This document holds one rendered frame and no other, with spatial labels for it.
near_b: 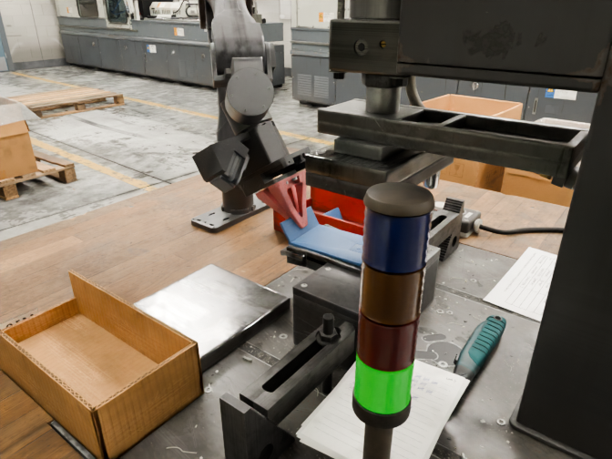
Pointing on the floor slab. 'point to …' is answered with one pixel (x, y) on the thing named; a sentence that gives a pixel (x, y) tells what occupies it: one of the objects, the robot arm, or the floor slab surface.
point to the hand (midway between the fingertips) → (300, 222)
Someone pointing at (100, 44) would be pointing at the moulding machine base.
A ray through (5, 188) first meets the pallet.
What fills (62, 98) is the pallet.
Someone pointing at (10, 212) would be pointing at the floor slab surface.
